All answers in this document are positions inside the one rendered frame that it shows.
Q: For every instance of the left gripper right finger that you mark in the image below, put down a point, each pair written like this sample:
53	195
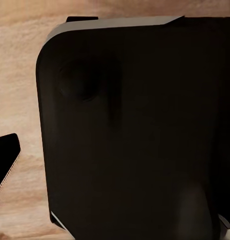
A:
225	147

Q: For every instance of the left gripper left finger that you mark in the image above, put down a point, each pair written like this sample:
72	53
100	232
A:
9	151

